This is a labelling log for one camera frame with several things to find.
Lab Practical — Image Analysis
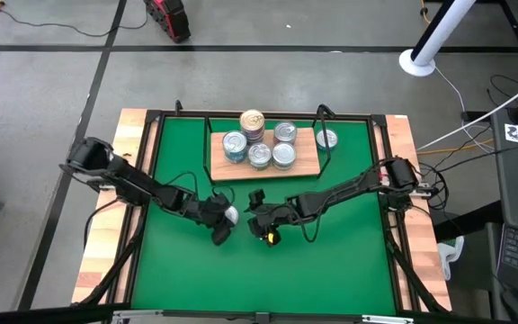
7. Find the black floor cable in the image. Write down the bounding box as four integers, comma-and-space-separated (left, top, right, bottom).
0, 6, 150, 38

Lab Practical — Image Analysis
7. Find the silver aluminium bracket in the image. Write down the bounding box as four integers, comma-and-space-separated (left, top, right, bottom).
361, 314, 415, 324
112, 309, 165, 324

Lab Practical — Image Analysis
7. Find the wooden shelf with black frame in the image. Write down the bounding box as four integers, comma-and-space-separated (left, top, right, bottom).
201, 102, 337, 183

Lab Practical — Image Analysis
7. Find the black aluminium table frame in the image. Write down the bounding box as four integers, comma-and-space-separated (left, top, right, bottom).
72, 99, 452, 324

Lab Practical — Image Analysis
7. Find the red and black device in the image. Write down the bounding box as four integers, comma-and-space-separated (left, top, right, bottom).
143, 0, 192, 44

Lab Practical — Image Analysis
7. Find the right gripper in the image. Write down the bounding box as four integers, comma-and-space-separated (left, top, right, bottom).
245, 202, 298, 248

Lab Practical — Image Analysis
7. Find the blue label seafood can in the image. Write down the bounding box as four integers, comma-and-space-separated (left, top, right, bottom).
316, 128, 339, 152
221, 130, 249, 158

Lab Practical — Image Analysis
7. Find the white pole with round base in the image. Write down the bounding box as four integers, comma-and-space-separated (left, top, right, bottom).
397, 0, 478, 77

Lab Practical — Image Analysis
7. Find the Bumble Bee light tuna can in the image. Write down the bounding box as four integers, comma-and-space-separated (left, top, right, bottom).
271, 142, 297, 171

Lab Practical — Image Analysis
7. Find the thin yellow cable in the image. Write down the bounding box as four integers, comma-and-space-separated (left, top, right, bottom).
420, 139, 496, 157

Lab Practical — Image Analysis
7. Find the thin white floor cable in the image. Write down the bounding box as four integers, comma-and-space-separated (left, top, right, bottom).
433, 67, 480, 154

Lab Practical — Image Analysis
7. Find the white cloth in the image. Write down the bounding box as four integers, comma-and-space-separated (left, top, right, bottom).
436, 236, 466, 281

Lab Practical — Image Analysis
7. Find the green table mat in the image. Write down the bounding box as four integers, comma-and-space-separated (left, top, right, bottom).
131, 117, 397, 316

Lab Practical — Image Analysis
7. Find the green label tuna can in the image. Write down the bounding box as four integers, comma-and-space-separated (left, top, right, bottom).
246, 142, 272, 171

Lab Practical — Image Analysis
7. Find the thick white cable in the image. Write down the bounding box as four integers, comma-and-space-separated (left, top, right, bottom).
415, 71, 518, 152

